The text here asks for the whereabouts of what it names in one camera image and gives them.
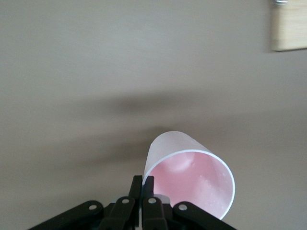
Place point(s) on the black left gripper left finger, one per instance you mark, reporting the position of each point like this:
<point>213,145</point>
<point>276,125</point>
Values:
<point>120,215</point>

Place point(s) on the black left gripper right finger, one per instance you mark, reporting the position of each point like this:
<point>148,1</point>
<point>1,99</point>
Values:
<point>153,215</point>

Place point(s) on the pink plastic cup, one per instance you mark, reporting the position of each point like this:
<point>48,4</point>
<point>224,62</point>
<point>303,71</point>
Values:
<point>192,182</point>

